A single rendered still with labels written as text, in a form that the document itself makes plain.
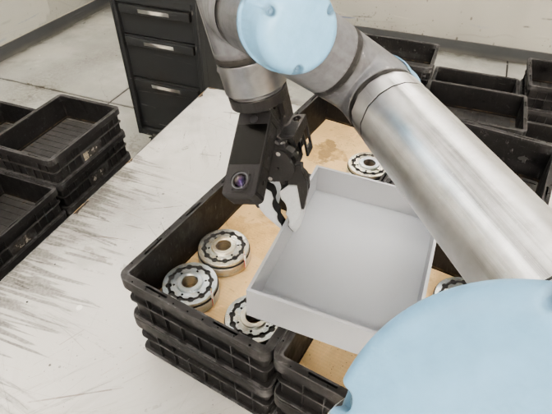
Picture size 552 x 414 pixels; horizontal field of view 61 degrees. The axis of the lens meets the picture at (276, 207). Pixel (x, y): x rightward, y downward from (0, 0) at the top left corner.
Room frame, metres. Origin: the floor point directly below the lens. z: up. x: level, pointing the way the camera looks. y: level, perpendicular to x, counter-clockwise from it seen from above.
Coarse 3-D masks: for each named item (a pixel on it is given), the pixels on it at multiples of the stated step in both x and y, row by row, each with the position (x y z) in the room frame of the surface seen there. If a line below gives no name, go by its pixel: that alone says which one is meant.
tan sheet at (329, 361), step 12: (432, 276) 0.60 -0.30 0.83; (444, 276) 0.60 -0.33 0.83; (432, 288) 0.57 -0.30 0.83; (312, 348) 0.44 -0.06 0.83; (324, 348) 0.44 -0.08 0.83; (336, 348) 0.44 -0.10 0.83; (312, 360) 0.42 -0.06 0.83; (324, 360) 0.42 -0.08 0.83; (336, 360) 0.42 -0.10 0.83; (348, 360) 0.42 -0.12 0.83; (324, 372) 0.40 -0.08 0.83; (336, 372) 0.40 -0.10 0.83
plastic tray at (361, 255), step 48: (336, 192) 0.59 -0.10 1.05; (384, 192) 0.56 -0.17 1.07; (288, 240) 0.48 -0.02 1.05; (336, 240) 0.49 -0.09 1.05; (384, 240) 0.49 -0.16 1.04; (432, 240) 0.46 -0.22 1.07; (288, 288) 0.39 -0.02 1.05; (336, 288) 0.40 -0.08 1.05; (384, 288) 0.40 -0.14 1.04; (336, 336) 0.31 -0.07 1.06
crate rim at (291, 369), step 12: (288, 336) 0.40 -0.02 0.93; (276, 348) 0.38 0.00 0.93; (276, 360) 0.36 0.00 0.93; (288, 360) 0.36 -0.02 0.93; (288, 372) 0.35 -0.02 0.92; (300, 372) 0.34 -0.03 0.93; (312, 372) 0.34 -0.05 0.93; (312, 384) 0.33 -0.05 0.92; (324, 384) 0.32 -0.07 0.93; (336, 384) 0.32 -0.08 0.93; (324, 396) 0.32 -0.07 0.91; (336, 396) 0.31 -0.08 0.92
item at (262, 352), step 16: (224, 176) 0.79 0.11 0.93; (208, 192) 0.73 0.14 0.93; (192, 208) 0.69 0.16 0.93; (176, 224) 0.64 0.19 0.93; (160, 240) 0.61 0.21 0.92; (144, 256) 0.56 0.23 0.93; (128, 272) 0.52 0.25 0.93; (128, 288) 0.50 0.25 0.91; (144, 288) 0.49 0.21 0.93; (160, 304) 0.47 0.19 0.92; (176, 304) 0.46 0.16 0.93; (192, 320) 0.43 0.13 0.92; (208, 320) 0.43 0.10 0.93; (224, 336) 0.40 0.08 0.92; (240, 336) 0.40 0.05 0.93; (272, 336) 0.40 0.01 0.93; (256, 352) 0.37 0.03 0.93; (272, 352) 0.38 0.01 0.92
